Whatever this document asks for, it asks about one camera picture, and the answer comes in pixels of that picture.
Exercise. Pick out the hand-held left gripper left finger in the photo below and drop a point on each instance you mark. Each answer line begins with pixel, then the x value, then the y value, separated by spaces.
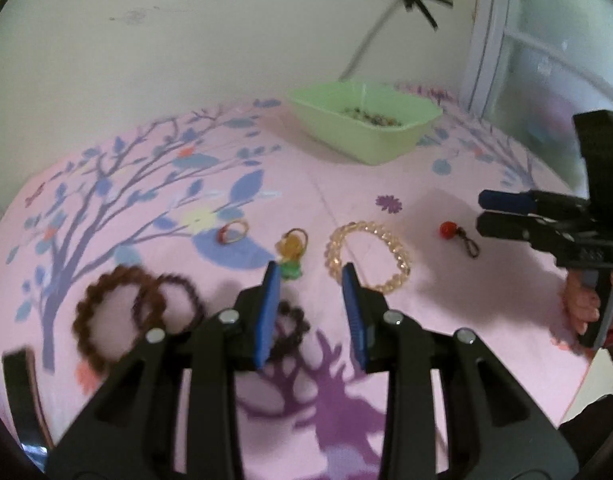
pixel 266 312

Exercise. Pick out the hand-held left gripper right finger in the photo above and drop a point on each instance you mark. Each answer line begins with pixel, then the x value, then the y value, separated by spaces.
pixel 354 312

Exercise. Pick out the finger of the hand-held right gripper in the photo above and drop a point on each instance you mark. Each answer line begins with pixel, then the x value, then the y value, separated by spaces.
pixel 509 201
pixel 506 227

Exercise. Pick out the small green charm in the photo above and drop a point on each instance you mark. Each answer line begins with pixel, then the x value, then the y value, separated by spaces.
pixel 290 270

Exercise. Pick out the red bead charm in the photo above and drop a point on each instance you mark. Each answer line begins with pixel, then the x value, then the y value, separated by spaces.
pixel 446 230

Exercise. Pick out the light green plastic basin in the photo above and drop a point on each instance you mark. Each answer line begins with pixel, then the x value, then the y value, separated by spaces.
pixel 356 135

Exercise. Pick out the person's right hand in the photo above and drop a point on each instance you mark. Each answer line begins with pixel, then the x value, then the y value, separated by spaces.
pixel 581 305

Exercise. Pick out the pink printed blanket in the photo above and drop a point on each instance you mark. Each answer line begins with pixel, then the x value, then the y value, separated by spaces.
pixel 336 200

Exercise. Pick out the small mixed beads pile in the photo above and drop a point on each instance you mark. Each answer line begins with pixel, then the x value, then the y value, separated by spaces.
pixel 374 116

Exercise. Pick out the dark cloth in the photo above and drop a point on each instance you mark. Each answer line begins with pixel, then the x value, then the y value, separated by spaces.
pixel 591 415

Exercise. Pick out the black smartphone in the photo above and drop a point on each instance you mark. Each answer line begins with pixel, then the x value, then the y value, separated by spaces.
pixel 24 400

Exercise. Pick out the white window frame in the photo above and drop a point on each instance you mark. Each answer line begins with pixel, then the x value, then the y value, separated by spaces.
pixel 486 60

